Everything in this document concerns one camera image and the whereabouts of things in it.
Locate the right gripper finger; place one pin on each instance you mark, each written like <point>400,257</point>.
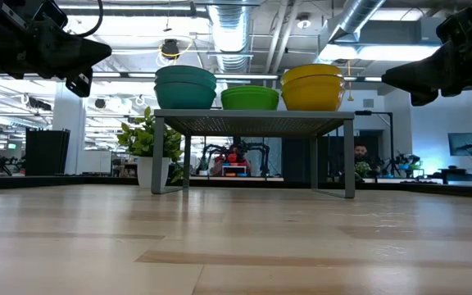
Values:
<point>428,81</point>
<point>424,62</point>

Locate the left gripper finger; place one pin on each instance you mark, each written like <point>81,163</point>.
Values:
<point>84,64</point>
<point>84,48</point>

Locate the ceiling light strip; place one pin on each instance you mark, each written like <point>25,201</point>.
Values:
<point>107,75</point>
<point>142,75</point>

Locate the yellow hanging pendant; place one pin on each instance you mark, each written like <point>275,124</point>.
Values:
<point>350,97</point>

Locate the black cabinet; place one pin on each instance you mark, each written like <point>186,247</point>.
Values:
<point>47,151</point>

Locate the small potted green plant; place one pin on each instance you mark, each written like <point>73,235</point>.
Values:
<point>146,139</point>

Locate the black background table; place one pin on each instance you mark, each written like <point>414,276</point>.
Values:
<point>461,174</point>

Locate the small background potted plant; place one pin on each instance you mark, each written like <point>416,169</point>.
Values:
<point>362,169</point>

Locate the grey perforated metal shelf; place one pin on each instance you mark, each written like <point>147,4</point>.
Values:
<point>252,114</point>

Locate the white background box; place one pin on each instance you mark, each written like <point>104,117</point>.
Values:
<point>234,170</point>

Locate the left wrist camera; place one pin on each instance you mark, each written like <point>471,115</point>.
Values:
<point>51,12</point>

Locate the wall monitor screen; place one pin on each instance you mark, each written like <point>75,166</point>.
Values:
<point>465,143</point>

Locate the black metal frame stand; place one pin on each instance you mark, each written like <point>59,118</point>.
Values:
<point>363,112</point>

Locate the smooth silver ventilation duct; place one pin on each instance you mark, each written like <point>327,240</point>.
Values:
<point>359,16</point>

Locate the black overhead camera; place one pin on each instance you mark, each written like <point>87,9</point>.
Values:
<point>170,48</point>

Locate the black aluminium table frame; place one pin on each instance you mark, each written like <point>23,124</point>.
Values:
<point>76,180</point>

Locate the ribbed silver ventilation duct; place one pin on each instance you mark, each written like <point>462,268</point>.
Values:
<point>230,37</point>

